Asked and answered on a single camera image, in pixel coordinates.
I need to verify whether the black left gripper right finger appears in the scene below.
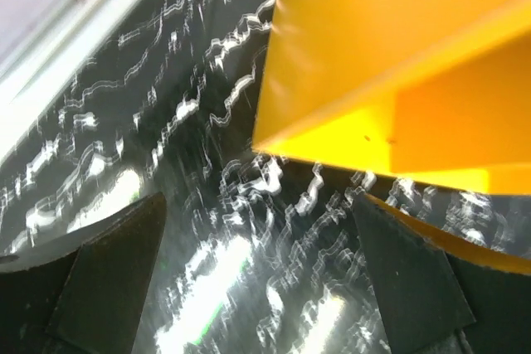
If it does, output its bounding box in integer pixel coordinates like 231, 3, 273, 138
353, 194, 530, 353

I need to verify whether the aluminium frame rail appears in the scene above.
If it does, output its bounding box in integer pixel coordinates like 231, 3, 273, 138
0, 0, 178, 110

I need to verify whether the yellow two-compartment shelf box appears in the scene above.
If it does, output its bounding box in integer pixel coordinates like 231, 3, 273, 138
251, 0, 531, 275

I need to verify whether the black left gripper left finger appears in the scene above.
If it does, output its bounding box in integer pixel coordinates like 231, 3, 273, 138
1, 192, 167, 353

